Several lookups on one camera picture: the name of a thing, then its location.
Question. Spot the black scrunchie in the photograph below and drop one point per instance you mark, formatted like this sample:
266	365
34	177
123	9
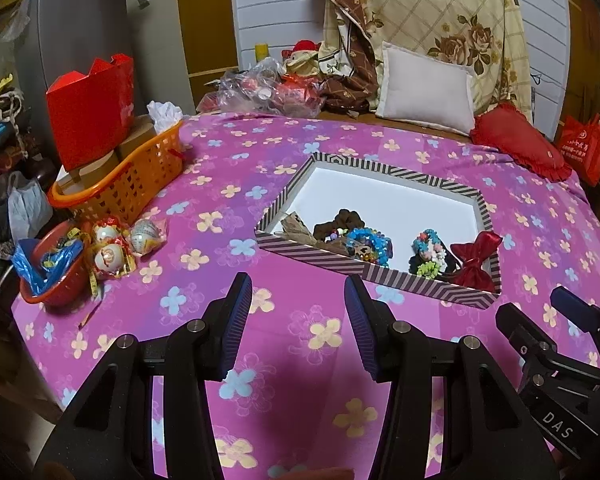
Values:
433	263

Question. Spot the wrapped candy ornaments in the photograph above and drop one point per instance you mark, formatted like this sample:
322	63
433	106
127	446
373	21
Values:
116	248

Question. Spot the red shopping bag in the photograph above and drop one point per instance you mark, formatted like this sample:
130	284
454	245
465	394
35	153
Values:
579	143

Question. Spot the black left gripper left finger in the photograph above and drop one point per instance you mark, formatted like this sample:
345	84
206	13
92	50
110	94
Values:
105	431

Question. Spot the red plastic bowl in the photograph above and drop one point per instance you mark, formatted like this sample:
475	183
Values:
52	270

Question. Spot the red heart cushion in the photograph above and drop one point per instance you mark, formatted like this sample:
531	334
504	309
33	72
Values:
507	130

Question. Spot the brown patterned blanket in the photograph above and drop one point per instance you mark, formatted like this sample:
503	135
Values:
346	58

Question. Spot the brown sheer ribbon bow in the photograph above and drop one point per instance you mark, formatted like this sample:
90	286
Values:
294	229

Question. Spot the santa plush toy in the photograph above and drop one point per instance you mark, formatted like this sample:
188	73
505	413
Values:
302	59

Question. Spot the orange plastic basket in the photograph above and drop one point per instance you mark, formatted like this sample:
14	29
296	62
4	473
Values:
131	185

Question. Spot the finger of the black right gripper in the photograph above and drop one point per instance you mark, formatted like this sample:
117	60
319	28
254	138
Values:
585	316

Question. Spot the pink floral bedsheet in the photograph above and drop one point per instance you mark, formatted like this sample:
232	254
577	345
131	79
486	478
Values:
298	396

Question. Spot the brown scrunchie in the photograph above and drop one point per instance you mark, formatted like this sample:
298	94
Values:
345	220

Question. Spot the white small pillow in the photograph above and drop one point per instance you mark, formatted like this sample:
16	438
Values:
419	89

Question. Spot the white tissue in basket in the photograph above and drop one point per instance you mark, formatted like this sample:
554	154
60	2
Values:
164	115

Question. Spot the red satin bow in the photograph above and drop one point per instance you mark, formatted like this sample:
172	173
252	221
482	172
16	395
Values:
472	256

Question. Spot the striped shallow cardboard box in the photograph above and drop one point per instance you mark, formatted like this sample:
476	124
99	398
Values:
395	201

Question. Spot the grey refrigerator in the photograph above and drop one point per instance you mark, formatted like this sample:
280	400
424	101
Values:
62	36

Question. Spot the beige floral quilt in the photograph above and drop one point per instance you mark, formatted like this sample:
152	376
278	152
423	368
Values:
485	36

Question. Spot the clear plastic bag of items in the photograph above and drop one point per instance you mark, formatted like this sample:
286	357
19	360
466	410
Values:
267	88

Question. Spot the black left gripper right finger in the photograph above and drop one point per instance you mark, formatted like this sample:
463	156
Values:
488	433

